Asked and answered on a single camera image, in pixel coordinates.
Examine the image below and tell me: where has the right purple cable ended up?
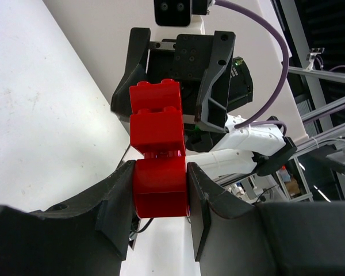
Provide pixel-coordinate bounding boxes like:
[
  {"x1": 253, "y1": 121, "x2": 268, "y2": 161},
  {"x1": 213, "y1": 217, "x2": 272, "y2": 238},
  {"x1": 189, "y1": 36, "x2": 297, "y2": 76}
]
[{"x1": 214, "y1": 0, "x2": 290, "y2": 130}]

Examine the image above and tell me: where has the red lego stack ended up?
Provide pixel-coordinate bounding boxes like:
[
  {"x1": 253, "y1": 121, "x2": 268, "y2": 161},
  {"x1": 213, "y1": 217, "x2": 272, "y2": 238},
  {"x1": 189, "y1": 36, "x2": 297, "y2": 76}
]
[{"x1": 129, "y1": 79, "x2": 189, "y2": 218}]

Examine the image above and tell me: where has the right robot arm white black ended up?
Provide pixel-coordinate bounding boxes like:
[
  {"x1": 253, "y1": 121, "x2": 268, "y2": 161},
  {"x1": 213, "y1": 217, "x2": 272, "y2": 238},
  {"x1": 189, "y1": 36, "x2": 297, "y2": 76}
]
[{"x1": 111, "y1": 28, "x2": 296, "y2": 189}]

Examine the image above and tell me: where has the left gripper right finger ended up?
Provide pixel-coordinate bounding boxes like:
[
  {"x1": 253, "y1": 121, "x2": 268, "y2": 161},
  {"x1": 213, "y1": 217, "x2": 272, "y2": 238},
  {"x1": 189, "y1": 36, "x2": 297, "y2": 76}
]
[{"x1": 187, "y1": 163, "x2": 345, "y2": 275}]

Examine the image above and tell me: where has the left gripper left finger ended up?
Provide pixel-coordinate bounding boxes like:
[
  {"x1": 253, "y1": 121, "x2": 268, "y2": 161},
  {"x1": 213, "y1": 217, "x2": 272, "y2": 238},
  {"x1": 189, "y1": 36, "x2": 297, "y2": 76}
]
[{"x1": 0, "y1": 161, "x2": 135, "y2": 275}]

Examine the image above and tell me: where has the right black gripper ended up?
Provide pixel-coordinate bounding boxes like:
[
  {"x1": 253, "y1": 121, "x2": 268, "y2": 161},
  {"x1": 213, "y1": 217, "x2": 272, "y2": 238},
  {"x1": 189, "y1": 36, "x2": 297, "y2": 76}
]
[{"x1": 111, "y1": 27, "x2": 253, "y2": 144}]

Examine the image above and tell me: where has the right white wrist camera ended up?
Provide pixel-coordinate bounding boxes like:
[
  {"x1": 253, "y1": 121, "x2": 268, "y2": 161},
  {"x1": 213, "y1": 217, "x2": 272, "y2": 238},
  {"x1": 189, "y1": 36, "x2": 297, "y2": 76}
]
[{"x1": 154, "y1": 0, "x2": 214, "y2": 27}]

